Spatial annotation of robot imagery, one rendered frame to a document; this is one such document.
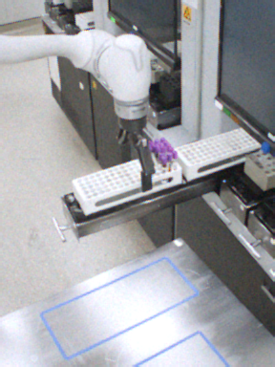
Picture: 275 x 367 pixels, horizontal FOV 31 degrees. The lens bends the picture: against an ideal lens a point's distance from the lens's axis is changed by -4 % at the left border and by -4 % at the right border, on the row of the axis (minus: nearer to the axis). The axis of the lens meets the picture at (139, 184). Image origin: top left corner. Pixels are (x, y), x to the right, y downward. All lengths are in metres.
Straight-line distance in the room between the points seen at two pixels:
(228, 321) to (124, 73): 0.62
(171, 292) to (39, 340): 0.32
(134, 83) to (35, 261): 1.38
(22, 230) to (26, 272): 0.29
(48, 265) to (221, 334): 1.40
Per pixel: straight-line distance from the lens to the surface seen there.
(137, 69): 1.22
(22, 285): 2.35
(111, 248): 2.43
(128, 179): 1.44
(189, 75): 1.71
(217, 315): 1.16
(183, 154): 1.52
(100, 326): 1.15
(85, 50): 1.32
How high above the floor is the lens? 1.76
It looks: 40 degrees down
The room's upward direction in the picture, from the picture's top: 3 degrees counter-clockwise
